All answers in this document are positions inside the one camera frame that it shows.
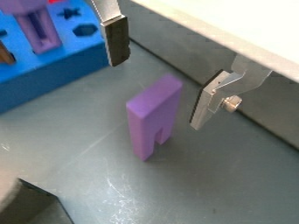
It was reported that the black curved holder stand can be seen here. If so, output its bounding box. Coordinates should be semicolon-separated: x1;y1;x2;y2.
0;178;75;224

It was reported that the blue shape-sorter base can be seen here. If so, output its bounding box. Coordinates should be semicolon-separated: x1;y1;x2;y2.
0;0;108;114

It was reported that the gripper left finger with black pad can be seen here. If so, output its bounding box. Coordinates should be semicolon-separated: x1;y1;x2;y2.
89;0;131;67

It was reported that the brown arch block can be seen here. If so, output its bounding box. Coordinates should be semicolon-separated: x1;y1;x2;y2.
0;41;15;65

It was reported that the purple double-square block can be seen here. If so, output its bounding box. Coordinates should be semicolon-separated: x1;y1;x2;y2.
125;74;183;161

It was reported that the red rounded block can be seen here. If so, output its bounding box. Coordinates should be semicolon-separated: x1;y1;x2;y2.
48;0;65;4

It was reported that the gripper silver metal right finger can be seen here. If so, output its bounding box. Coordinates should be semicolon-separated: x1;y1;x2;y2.
190;55;272;130

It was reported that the purple hexagon-top block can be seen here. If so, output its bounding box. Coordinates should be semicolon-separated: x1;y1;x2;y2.
0;0;61;54

